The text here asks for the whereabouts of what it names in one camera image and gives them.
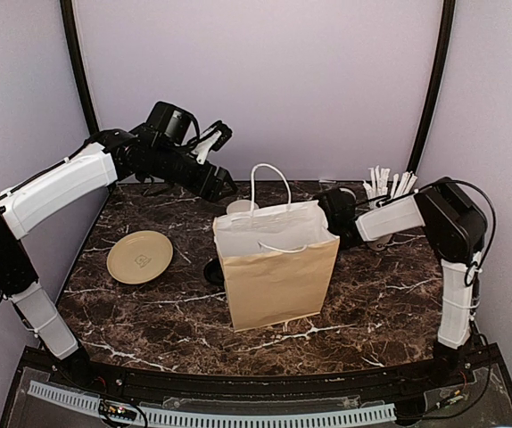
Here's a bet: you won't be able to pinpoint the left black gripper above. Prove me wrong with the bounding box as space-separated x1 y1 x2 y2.
149 144 237 202

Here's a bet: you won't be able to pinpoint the stack of black paper cups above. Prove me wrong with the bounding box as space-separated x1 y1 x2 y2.
226 199 252 215

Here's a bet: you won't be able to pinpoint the brown paper bag white handles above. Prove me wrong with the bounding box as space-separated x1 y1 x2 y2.
212 163 342 333

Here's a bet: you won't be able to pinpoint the stack of black cup lids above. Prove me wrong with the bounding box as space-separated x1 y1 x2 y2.
203 259 224 285

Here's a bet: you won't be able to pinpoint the white cup holding straws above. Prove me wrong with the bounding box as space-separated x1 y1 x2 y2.
367 235 392 251

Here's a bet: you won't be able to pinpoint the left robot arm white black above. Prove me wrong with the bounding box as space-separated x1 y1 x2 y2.
0 102 237 389

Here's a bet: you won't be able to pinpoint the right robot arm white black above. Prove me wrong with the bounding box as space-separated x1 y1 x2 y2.
314 177 497 350

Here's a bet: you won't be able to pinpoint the bundle of white wrapped straws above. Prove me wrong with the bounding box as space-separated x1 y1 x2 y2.
363 166 417 201

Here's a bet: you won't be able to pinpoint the beige round plate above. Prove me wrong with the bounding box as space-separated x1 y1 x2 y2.
106 230 173 284

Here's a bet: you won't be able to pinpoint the black left frame post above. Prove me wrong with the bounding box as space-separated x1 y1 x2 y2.
59 0 100 135

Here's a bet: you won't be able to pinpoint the black frame post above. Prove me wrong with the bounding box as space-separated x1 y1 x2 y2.
406 0 457 173
59 0 100 135

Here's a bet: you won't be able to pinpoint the black right frame post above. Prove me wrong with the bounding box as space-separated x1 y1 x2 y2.
406 0 457 173

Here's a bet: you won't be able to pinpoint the white slotted cable duct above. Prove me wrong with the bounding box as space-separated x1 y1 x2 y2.
27 381 396 428

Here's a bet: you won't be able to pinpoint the black front table rail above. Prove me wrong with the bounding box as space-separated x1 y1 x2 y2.
17 345 507 416

